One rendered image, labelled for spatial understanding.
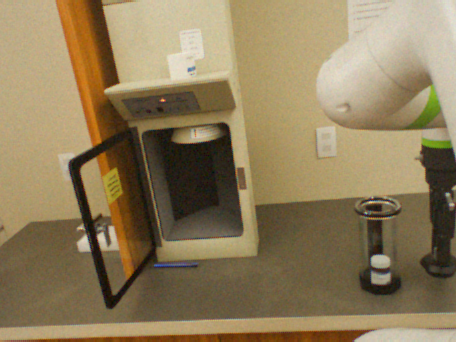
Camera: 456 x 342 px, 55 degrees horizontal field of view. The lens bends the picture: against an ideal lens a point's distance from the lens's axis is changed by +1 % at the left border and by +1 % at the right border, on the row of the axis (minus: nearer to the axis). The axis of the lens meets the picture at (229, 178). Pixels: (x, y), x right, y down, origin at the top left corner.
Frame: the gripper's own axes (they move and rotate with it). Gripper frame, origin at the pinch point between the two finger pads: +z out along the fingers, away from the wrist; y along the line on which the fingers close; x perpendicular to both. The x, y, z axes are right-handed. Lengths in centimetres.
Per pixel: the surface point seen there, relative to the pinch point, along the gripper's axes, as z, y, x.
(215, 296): 11, 3, -58
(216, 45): -53, -17, -51
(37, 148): -20, -60, -138
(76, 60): -54, -8, -86
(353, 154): -6, -61, -12
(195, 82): -45, -6, -56
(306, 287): 10.8, 0.2, -33.2
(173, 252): 8, -17, -74
